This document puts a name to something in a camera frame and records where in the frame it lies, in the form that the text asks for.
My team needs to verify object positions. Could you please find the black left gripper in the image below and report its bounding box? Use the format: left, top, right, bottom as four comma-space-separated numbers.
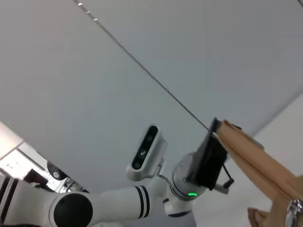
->
185, 117, 228, 191

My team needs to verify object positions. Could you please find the khaki canvas food bag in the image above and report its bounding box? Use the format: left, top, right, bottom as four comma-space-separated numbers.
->
217, 120, 303, 227

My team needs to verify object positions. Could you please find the silver metal zipper pull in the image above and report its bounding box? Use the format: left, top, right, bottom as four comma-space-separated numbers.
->
285, 198, 303, 227

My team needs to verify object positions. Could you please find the dark background equipment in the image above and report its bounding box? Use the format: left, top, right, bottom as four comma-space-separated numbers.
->
23, 161, 91, 194

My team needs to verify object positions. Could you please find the white background cabinet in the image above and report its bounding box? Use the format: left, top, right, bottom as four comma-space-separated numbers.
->
0, 121, 48, 183

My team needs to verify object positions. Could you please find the left gripper cable with plug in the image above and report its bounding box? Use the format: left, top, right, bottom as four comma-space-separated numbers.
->
214, 162, 235, 195

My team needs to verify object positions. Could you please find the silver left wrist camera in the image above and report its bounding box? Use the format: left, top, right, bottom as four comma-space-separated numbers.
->
126, 124, 169, 182

